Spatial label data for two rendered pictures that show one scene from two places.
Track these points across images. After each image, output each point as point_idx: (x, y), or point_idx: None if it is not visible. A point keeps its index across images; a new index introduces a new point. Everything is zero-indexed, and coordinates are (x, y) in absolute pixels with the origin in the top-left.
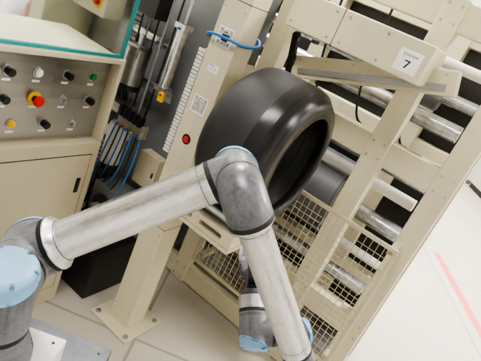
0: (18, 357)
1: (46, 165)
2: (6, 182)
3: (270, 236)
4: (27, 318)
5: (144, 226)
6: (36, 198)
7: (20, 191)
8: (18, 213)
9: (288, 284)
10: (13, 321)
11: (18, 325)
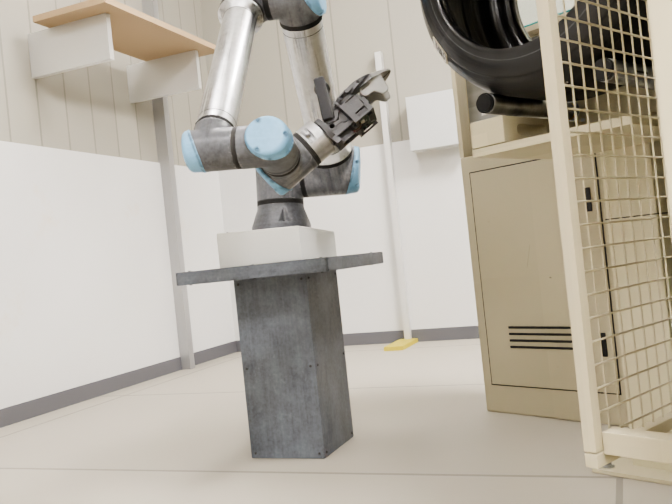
0: (262, 215)
1: (533, 170)
2: (496, 192)
3: (224, 15)
4: (267, 183)
5: (296, 89)
6: (537, 216)
7: (514, 205)
8: (521, 237)
9: (216, 51)
10: (258, 180)
11: (261, 185)
